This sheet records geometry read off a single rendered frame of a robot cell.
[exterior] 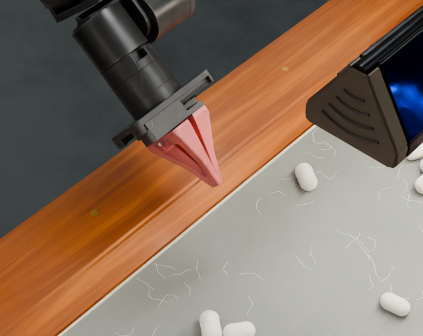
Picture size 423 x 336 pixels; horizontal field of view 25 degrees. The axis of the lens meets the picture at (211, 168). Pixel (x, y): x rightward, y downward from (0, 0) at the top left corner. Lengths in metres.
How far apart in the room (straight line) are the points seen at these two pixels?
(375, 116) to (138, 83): 0.33
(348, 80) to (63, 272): 0.42
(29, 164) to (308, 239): 1.22
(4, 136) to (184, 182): 1.24
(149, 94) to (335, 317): 0.28
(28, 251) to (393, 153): 0.45
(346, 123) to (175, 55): 1.74
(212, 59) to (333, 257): 1.43
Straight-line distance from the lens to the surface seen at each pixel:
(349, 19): 1.27
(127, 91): 0.94
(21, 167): 2.17
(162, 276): 0.99
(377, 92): 0.66
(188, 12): 1.00
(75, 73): 2.38
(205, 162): 0.95
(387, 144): 0.67
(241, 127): 1.11
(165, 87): 0.94
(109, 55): 0.93
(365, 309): 0.98
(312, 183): 1.06
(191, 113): 0.93
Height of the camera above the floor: 1.52
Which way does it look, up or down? 46 degrees down
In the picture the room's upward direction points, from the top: straight up
